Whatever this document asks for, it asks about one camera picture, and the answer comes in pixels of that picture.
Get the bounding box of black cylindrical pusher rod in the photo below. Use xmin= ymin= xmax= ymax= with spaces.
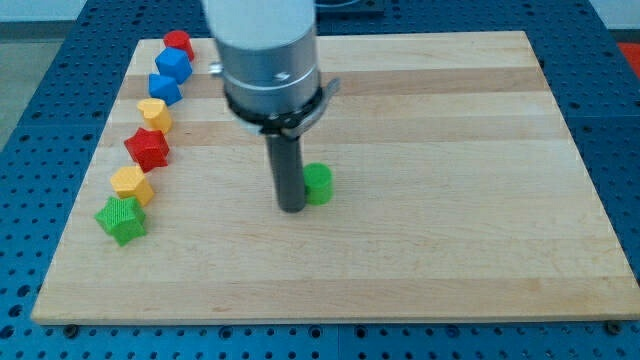
xmin=266 ymin=135 xmax=306 ymax=213

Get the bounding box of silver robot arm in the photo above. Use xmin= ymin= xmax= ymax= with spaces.
xmin=202 ymin=0 xmax=330 ymax=213

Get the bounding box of red star block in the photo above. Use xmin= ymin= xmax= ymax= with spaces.
xmin=124 ymin=128 xmax=169 ymax=173

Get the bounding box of green star block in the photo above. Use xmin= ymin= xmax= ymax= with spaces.
xmin=94 ymin=197 xmax=147 ymax=247

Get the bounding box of green cylinder block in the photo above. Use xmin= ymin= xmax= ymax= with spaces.
xmin=303 ymin=163 xmax=333 ymax=205

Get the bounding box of yellow heart block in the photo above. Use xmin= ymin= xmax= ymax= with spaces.
xmin=137 ymin=98 xmax=173 ymax=134

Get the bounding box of blue pentagon block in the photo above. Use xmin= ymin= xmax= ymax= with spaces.
xmin=148 ymin=73 xmax=183 ymax=106

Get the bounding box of blue cube block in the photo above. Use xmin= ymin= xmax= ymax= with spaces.
xmin=155 ymin=47 xmax=192 ymax=84

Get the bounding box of red cylinder block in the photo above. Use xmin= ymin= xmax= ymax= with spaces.
xmin=163 ymin=30 xmax=195 ymax=61

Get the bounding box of yellow hexagon block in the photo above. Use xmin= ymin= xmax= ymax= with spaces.
xmin=110 ymin=166 xmax=155 ymax=207

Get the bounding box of wooden board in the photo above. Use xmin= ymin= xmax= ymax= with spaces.
xmin=32 ymin=31 xmax=639 ymax=325

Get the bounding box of black clamp ring with lever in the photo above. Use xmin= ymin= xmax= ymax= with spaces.
xmin=208 ymin=61 xmax=342 ymax=140

